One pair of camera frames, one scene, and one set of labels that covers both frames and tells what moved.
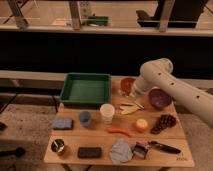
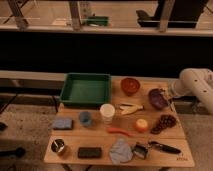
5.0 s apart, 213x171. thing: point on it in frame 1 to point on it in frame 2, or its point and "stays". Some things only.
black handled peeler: (163, 147) stays
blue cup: (85, 118) stays
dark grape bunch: (165, 121) stays
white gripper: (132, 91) to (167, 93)
